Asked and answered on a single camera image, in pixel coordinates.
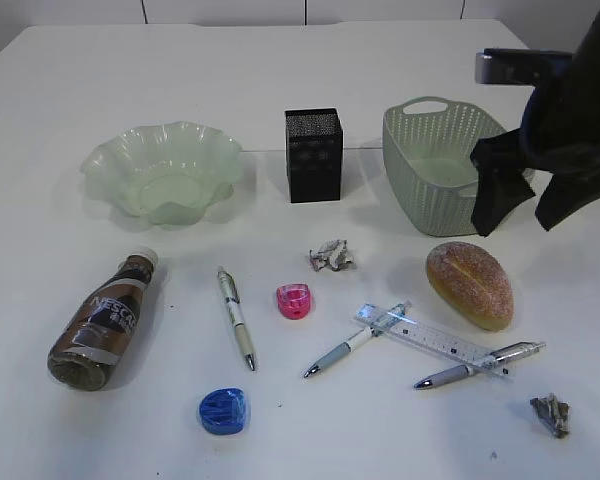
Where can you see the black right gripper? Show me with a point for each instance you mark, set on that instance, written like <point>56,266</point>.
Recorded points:
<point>560,134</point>

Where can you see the sugar dusted bread loaf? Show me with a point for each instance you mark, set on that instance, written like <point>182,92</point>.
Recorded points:
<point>473,282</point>

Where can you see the paper ball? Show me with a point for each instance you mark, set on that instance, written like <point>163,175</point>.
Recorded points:
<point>553,413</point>
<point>334,255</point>

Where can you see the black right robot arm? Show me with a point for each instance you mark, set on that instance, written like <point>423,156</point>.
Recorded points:
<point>559,133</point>

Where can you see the green plastic woven basket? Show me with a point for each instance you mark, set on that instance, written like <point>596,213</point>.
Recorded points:
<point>426,145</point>

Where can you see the clear grey gel pen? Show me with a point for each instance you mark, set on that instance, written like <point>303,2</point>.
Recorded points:
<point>493,362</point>

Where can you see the black mesh pen holder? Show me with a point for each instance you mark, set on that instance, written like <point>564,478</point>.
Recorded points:
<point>314,152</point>

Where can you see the white green ballpoint pen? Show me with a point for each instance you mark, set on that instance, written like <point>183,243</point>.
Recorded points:
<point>230,295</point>

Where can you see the green wavy glass plate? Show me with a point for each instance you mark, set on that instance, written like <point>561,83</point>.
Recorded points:
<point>166,174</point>

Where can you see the transparent plastic ruler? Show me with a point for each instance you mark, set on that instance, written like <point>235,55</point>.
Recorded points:
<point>425,337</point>

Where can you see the pink lead refill case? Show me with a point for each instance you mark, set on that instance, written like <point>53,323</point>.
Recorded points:
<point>294,300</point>

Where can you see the blue lead refill case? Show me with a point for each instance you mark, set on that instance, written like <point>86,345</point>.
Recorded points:
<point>224,412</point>

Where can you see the brown Nescafe coffee bottle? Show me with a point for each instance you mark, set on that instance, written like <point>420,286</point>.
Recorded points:
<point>88,351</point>

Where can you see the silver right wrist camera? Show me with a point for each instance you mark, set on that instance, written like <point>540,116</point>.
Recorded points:
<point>500,66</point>

